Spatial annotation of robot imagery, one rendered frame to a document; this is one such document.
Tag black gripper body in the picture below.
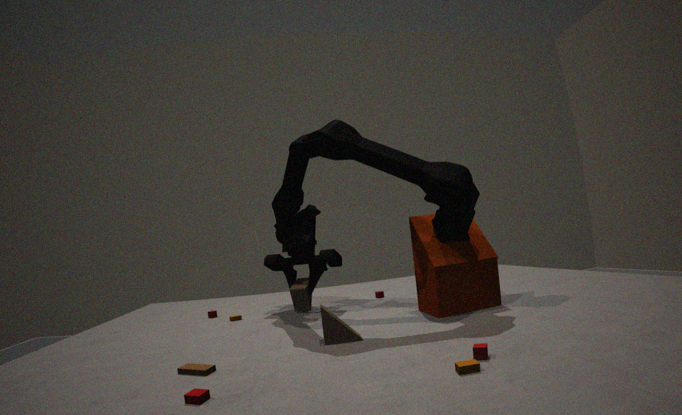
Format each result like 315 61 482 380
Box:
264 230 342 271

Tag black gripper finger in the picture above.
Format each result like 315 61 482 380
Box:
278 265 297 288
308 262 327 295

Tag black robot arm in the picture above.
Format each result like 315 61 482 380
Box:
272 119 480 256

